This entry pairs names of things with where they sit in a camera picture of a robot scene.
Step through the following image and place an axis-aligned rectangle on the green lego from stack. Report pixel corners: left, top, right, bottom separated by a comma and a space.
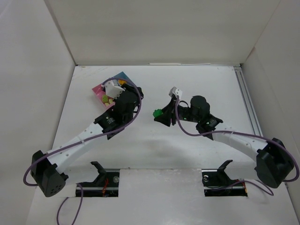
153, 109, 163, 118

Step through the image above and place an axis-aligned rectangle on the pink plastic bin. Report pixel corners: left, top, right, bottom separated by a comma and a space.
92, 83, 115, 110

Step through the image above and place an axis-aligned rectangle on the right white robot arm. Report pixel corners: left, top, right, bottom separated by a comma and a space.
153, 95, 298, 188

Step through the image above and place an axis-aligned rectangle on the aluminium rail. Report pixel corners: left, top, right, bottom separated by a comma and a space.
233, 66, 263, 135

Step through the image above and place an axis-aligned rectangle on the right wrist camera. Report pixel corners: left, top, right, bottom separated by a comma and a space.
169, 87, 183, 99

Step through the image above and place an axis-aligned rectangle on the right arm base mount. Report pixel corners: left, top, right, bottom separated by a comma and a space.
201, 160, 248, 197

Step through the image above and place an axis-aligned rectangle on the light blue plastic bin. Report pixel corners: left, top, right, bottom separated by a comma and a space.
112, 72, 135, 87

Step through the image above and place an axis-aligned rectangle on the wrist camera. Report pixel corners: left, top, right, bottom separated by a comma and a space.
169, 87, 183, 99
103, 80, 125, 99

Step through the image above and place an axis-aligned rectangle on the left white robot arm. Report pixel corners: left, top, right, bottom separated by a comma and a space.
30, 84, 144, 197

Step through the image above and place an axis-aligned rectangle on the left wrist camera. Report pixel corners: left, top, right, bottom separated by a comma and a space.
103, 80, 125, 99

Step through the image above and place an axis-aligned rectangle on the lime green lego brick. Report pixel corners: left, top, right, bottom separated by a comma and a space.
101, 95, 109, 103

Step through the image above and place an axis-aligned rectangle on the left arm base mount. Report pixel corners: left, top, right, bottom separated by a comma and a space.
80, 161, 120, 198

